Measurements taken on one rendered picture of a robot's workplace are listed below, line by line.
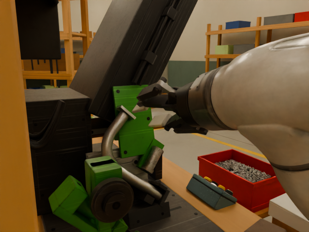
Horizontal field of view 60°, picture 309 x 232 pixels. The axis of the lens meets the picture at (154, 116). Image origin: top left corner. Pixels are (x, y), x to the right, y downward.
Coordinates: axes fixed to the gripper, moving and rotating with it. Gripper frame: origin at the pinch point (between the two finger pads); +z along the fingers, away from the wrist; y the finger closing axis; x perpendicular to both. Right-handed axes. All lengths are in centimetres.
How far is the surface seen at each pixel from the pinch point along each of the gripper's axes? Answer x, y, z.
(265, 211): -9, -65, 19
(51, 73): -64, 37, 285
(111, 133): 5.2, 0.1, 17.0
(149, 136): -2.0, -10.9, 20.5
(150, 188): 10.7, -18.7, 17.1
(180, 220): 12.9, -30.5, 13.8
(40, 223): 35.5, -3.1, 34.4
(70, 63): -84, 29, 269
